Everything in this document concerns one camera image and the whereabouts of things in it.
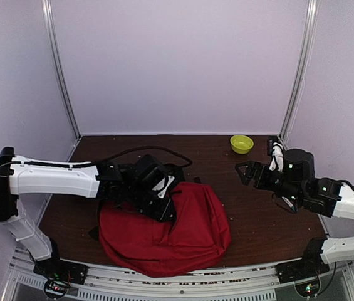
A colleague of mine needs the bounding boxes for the right aluminium frame post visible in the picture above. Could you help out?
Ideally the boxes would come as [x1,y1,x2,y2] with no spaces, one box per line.
[279,0,320,144]

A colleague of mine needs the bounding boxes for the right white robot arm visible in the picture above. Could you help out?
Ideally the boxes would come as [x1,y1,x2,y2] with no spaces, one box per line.
[235,146,354,277]

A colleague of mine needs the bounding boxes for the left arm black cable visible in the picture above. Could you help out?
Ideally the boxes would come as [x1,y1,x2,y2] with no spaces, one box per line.
[0,146,193,217]

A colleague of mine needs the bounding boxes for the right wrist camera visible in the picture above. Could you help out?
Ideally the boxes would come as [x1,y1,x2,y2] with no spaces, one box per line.
[267,137,284,172]

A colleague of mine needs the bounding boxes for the teal-capped white marker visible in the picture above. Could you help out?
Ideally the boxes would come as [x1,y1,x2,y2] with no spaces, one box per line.
[282,197,298,213]

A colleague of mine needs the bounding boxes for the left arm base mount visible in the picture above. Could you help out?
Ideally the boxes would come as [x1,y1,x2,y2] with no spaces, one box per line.
[32,240,88,297]

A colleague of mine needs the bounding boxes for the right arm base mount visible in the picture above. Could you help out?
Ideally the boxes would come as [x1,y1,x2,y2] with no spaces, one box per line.
[275,238,337,300]

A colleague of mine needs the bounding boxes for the left aluminium frame post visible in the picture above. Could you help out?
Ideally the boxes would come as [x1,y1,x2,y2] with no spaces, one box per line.
[42,0,81,140]

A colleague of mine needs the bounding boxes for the red backpack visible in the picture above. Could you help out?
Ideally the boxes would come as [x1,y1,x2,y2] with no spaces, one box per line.
[88,162,232,278]

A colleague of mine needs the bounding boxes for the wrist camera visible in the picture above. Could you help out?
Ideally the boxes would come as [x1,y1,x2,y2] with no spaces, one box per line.
[267,137,284,172]
[152,176,175,199]

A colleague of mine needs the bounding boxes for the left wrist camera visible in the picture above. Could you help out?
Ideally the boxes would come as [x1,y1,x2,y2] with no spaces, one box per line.
[152,176,175,199]

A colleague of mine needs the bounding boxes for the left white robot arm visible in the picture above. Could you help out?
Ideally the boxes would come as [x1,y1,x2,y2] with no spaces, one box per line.
[0,147,177,278]

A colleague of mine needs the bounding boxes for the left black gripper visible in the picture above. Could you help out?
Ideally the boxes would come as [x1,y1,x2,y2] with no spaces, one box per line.
[125,184,177,223]

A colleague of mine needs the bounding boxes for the aluminium frame post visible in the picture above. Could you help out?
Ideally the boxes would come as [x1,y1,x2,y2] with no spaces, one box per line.
[42,0,81,140]
[279,0,320,144]

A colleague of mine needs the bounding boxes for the yellow-green plastic bowl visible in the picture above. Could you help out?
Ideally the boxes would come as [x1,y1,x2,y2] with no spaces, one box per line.
[230,135,254,154]

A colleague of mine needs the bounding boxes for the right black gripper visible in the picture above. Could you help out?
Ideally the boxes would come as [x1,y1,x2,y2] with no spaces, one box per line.
[236,161,303,204]

